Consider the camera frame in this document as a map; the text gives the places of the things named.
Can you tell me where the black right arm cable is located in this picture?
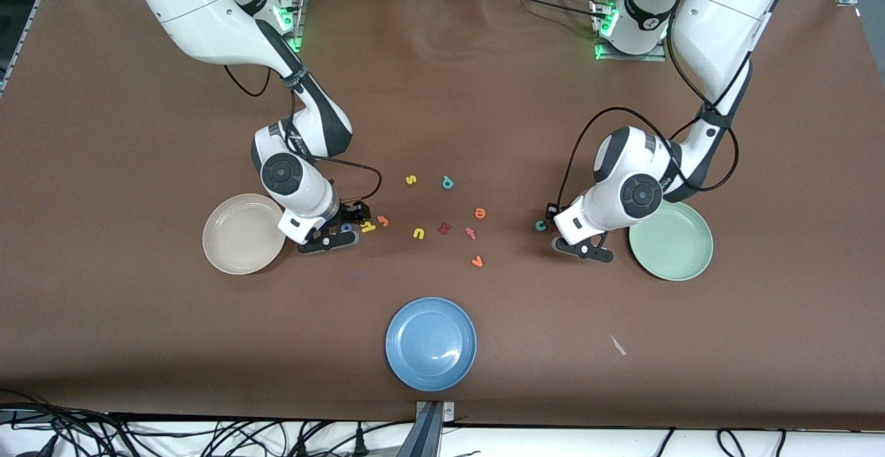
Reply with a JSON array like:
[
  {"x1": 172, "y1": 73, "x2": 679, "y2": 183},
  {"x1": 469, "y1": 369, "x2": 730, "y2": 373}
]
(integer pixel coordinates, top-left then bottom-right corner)
[{"x1": 223, "y1": 63, "x2": 383, "y2": 203}]

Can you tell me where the beige brown plate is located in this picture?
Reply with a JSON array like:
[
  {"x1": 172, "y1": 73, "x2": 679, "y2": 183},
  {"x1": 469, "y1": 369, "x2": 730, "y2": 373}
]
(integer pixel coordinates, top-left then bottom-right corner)
[{"x1": 202, "y1": 194, "x2": 288, "y2": 276}]

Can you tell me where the blue plate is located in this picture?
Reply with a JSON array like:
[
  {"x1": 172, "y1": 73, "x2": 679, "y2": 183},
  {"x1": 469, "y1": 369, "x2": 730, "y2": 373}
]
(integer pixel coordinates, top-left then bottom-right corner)
[{"x1": 385, "y1": 297, "x2": 478, "y2": 393}]

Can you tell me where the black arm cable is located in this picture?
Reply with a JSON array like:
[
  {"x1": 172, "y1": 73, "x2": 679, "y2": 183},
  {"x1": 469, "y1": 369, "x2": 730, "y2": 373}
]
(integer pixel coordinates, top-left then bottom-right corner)
[
  {"x1": 223, "y1": 63, "x2": 383, "y2": 203},
  {"x1": 557, "y1": 0, "x2": 740, "y2": 203}
]

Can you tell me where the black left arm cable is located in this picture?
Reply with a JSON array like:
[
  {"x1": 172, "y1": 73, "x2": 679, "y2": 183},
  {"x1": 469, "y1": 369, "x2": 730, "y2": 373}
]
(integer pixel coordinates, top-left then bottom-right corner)
[{"x1": 557, "y1": 0, "x2": 740, "y2": 203}]

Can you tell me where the black cable tangle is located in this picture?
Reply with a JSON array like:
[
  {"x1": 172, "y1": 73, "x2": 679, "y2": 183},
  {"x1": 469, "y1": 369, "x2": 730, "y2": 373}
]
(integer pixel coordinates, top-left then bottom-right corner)
[{"x1": 0, "y1": 388, "x2": 333, "y2": 457}]

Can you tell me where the brown table cover sheet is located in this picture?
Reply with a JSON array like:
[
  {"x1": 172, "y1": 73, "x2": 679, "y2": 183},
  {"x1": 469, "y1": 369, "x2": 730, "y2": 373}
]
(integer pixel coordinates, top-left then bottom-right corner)
[{"x1": 0, "y1": 0, "x2": 885, "y2": 430}]

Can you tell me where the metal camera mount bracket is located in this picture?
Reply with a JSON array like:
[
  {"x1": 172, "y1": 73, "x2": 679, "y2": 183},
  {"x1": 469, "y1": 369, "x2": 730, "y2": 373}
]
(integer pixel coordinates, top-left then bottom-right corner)
[{"x1": 398, "y1": 400, "x2": 456, "y2": 457}]

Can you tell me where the black base cable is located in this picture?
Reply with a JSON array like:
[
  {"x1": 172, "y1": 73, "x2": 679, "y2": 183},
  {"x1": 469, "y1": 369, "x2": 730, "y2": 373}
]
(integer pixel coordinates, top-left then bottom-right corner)
[{"x1": 484, "y1": 0, "x2": 613, "y2": 22}]

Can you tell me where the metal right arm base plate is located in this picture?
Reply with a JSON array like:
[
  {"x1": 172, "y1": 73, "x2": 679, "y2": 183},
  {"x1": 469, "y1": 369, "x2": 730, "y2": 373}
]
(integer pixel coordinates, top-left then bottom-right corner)
[{"x1": 277, "y1": 0, "x2": 310, "y2": 53}]

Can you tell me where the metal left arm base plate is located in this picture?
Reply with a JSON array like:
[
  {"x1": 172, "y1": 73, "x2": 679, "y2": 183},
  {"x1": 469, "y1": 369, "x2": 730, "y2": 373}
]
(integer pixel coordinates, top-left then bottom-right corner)
[{"x1": 595, "y1": 0, "x2": 668, "y2": 62}]

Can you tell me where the pale green plate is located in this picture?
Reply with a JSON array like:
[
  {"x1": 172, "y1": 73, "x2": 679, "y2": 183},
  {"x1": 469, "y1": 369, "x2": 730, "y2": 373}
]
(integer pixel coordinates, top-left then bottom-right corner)
[{"x1": 628, "y1": 199, "x2": 714, "y2": 282}]

